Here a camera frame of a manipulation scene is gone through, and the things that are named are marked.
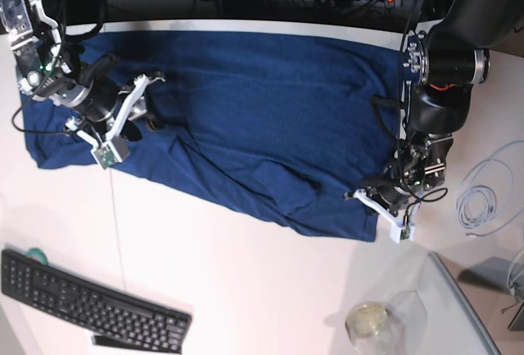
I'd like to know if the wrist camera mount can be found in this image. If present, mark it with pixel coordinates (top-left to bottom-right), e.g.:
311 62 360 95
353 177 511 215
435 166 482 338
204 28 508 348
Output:
343 189 421 244
65 72 165 169

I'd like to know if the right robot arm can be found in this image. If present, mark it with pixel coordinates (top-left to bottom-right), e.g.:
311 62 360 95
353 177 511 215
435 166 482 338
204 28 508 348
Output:
1 0 165 146

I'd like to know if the green tape roll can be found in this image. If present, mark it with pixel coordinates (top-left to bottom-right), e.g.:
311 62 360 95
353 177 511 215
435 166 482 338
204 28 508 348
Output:
25 248 48 266

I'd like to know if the light blue coiled cable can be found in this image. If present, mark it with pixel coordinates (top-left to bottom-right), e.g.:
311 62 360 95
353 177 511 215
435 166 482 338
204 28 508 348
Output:
455 140 524 238

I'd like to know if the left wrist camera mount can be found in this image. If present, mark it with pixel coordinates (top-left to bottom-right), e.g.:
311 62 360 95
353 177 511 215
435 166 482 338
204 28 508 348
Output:
343 189 421 244

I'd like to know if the black computer keyboard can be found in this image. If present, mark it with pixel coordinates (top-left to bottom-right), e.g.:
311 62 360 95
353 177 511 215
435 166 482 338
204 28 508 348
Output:
1 249 192 345

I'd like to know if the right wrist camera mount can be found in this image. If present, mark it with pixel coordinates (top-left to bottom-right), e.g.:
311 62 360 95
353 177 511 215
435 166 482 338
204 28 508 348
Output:
65 72 165 169

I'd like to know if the dark blue t-shirt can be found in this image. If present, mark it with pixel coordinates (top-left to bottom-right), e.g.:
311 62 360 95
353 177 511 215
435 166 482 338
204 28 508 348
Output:
15 29 410 244

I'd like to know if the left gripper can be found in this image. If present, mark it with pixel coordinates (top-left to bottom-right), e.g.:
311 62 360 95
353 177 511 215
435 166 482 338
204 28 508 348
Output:
372 184 413 214

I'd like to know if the clear tape roll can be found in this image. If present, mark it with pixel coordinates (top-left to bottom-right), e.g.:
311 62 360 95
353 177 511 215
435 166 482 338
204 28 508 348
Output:
345 302 388 343

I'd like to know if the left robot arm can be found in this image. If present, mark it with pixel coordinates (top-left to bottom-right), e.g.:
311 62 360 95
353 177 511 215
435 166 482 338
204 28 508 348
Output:
364 0 523 215

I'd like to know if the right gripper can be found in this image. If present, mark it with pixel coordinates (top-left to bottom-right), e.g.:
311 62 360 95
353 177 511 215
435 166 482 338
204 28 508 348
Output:
52 53 165 142

